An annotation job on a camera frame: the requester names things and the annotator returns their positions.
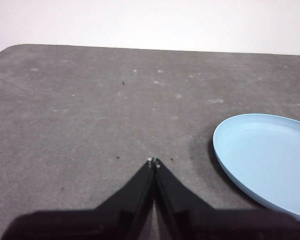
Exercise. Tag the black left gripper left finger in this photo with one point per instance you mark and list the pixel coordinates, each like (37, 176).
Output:
(102, 222)

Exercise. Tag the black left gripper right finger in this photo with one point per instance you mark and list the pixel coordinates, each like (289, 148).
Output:
(210, 225)

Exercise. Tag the light blue round plate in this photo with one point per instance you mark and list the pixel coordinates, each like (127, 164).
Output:
(270, 160)

